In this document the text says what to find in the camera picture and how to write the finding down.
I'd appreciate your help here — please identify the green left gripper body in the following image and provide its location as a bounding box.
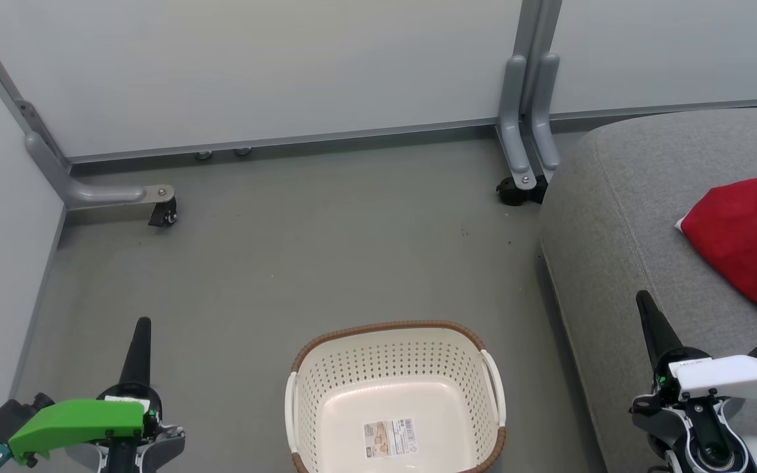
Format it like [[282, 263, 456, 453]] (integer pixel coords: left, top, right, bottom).
[[9, 384, 164, 462]]

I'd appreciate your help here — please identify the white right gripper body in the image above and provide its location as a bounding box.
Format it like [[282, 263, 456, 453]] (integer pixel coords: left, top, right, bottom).
[[630, 348, 757, 429]]

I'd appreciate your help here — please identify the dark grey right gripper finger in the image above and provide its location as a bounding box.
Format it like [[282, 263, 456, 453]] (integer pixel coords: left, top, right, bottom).
[[635, 290, 685, 369]]

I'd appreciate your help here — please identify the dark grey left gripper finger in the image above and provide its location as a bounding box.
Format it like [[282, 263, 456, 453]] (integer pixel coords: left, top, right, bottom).
[[119, 317, 153, 390]]

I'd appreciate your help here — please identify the red cloth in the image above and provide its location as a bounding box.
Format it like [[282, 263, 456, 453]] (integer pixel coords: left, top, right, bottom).
[[676, 174, 757, 324]]

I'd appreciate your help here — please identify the grey fabric sofa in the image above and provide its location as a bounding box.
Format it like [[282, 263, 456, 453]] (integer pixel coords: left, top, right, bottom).
[[538, 105, 757, 473]]

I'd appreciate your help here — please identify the grey partition foot single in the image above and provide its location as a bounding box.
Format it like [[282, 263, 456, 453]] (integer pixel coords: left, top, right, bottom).
[[24, 131, 175, 211]]

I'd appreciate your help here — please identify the grey partition foot paired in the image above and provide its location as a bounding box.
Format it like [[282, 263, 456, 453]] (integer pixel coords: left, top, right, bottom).
[[531, 53, 562, 173], [497, 55, 538, 191]]

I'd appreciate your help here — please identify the cream laundry basket brown rim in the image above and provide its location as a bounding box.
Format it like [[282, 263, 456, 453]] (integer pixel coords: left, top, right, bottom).
[[285, 320, 507, 473]]

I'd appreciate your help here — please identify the paper label sticker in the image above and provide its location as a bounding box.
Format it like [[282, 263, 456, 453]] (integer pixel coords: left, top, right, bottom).
[[363, 418, 418, 459]]

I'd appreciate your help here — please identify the grey partition base rail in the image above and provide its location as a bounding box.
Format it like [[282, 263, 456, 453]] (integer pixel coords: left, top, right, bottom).
[[66, 118, 504, 166], [548, 97, 757, 124]]

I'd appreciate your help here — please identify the grey double partition frame post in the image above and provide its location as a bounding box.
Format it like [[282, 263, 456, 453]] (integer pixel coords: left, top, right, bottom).
[[513, 0, 563, 66]]

